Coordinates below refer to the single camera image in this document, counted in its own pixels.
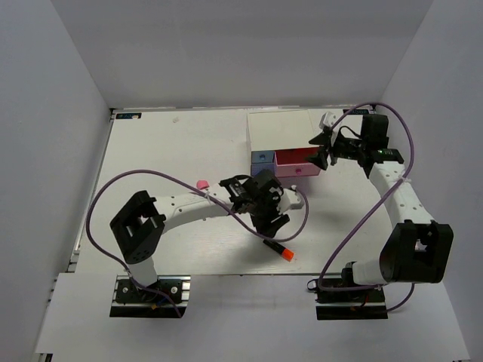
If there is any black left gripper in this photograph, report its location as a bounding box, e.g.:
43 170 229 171
248 191 289 238

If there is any pink small drawer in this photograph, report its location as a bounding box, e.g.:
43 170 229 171
274 147 321 178

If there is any orange highlighter marker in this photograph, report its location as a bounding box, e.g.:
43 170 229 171
263 240 294 262

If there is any white mini drawer cabinet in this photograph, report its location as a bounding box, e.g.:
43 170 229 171
246 110 315 174

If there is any light blue small drawer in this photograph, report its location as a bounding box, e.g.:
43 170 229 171
251 150 274 164

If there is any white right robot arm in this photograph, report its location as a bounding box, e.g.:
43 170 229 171
309 112 454 301

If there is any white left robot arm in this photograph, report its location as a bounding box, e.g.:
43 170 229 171
109 170 304 301

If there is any blue wide bottom drawer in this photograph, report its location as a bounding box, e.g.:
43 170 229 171
251 163 275 176

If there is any pink tube of erasers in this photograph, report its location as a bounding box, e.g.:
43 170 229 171
196 179 210 190

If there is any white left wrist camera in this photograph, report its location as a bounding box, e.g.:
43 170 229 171
278 186 305 214

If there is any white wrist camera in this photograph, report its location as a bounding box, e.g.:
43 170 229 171
319 112 338 146
278 186 305 214

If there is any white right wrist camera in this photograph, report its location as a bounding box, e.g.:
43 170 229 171
319 112 338 146

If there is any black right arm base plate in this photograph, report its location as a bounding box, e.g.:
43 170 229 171
306 278 388 321

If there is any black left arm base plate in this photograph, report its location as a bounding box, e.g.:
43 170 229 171
109 275 191 319

